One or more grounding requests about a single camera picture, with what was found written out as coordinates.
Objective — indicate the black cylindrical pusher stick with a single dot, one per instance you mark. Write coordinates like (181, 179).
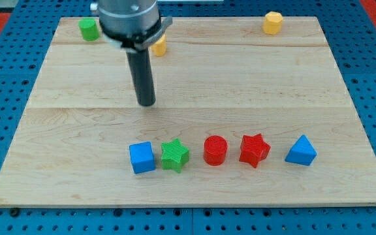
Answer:
(140, 68)

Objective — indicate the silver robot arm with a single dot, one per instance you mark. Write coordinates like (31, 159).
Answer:
(134, 26)

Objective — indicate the yellow heart block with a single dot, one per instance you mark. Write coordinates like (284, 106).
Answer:
(159, 47)

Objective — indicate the blue cube block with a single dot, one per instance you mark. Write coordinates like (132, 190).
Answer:
(142, 157)

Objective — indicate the green cylinder block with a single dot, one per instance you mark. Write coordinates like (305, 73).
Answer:
(88, 29)

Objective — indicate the green star block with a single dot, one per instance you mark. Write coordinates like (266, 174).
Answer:
(174, 155)

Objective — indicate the red cylinder block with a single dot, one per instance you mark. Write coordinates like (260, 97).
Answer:
(215, 150)

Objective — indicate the wooden board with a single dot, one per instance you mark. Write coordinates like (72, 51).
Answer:
(219, 76)

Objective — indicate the yellow hexagon block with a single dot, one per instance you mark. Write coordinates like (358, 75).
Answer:
(273, 22)

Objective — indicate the red star block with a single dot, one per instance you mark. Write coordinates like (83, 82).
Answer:
(253, 149)

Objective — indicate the blue triangle block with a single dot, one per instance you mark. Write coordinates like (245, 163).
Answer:
(302, 152)

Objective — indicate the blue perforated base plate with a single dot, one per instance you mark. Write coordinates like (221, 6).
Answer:
(24, 42)

